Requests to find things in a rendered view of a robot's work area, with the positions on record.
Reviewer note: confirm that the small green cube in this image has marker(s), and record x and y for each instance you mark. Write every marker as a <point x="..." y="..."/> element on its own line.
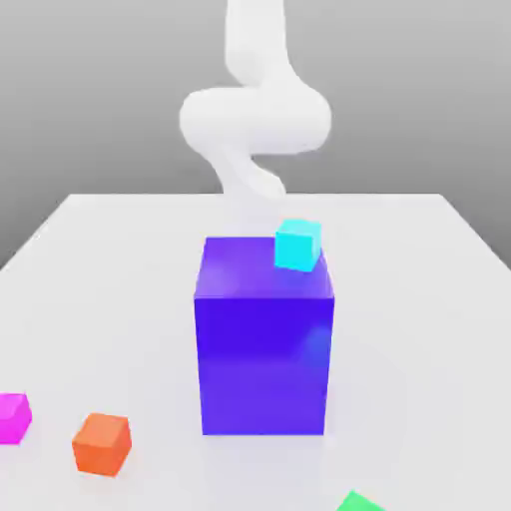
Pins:
<point x="357" y="504"/>

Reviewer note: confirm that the small orange cube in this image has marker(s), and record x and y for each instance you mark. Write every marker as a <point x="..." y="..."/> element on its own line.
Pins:
<point x="102" y="447"/>

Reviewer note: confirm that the small magenta cube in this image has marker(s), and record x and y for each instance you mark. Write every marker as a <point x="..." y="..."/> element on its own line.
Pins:
<point x="12" y="419"/>

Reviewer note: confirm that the large purple box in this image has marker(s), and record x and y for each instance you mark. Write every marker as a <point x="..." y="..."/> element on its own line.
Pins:
<point x="263" y="359"/>

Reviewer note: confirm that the small cyan cube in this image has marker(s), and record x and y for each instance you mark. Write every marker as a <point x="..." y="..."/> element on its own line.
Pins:
<point x="295" y="249"/>

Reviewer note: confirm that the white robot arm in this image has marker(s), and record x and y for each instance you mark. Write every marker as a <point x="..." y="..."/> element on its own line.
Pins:
<point x="255" y="119"/>

